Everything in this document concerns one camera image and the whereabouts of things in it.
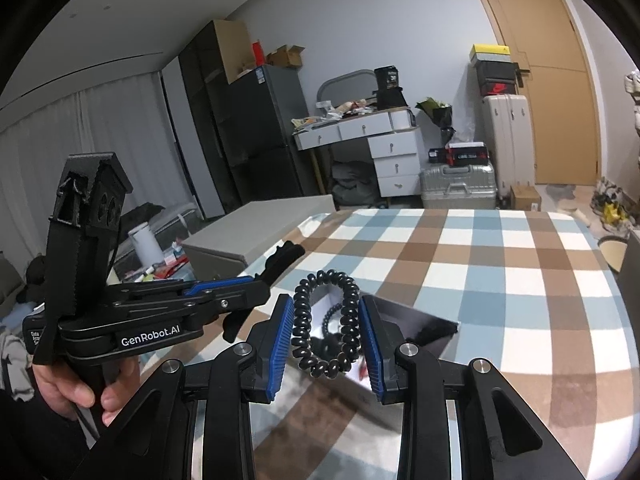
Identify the grey storage chest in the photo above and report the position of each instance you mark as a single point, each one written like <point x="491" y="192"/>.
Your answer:
<point x="250" y="230"/>

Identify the cluttered side table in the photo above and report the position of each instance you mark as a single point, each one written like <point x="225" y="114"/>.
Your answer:
<point x="160" y="270"/>

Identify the white curtain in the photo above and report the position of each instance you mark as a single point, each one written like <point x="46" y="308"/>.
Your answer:
<point x="75" y="160"/>

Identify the beige suitcase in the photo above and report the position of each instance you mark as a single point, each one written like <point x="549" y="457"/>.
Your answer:
<point x="507" y="145"/>

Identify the yellow shoe box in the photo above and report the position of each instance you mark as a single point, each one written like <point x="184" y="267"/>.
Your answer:
<point x="490" y="53"/>

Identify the grey cardboard box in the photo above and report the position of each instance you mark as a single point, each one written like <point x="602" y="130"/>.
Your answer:
<point x="415" y="320"/>

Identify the small cardboard box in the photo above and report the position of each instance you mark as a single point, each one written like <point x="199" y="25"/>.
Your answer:
<point x="525" y="197"/>

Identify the black wrapped flower bouquet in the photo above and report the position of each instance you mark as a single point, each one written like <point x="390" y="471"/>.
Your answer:
<point x="437" y="115"/>

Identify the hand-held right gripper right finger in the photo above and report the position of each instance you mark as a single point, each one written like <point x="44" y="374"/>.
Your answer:
<point x="372" y="350"/>

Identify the wooden door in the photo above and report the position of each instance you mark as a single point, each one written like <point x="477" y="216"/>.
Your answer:
<point x="550" y="85"/>

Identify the clutter of cosmetics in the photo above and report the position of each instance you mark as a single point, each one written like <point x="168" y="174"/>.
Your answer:
<point x="340" y="112"/>

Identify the pile of shoes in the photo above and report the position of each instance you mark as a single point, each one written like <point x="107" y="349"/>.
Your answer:
<point x="607" y="205"/>

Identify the open cardboard box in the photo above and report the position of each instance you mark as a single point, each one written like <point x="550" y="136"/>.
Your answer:
<point x="285" y="57"/>

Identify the person's left hand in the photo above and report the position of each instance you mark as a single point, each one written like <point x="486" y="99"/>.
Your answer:
<point x="60" y="390"/>

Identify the person's left forearm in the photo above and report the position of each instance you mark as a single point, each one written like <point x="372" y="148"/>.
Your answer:
<point x="30" y="440"/>

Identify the black wardrobe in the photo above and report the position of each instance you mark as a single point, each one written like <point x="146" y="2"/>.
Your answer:
<point x="210" y="120"/>

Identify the black red shoe box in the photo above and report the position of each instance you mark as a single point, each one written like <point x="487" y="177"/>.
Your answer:
<point x="495" y="88"/>

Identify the white dresser with drawers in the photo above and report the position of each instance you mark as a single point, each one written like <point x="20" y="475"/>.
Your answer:
<point x="395" y="147"/>

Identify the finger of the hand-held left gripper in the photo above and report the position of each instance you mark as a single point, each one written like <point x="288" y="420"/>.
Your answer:
<point x="220" y="285"/>
<point x="235" y="304"/>

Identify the checked tablecloth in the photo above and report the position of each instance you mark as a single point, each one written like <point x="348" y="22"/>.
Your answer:
<point x="500" y="285"/>

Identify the black refrigerator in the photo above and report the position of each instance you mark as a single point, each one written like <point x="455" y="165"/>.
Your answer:
<point x="270" y="130"/>

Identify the dark clothes pile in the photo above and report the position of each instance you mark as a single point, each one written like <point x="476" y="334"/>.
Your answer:
<point x="352" y="182"/>

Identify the dresser mirror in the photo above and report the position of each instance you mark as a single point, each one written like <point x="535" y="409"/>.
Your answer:
<point x="345" y="87"/>

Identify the black bag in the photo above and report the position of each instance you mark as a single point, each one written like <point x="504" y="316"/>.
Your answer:
<point x="390" y="87"/>

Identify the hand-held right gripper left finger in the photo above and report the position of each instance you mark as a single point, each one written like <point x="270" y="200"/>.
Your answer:
<point x="280" y="345"/>

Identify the white jug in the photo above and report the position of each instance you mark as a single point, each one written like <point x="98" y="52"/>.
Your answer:
<point x="145" y="245"/>

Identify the silver suitcase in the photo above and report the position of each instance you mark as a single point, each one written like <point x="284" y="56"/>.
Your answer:
<point x="457" y="187"/>

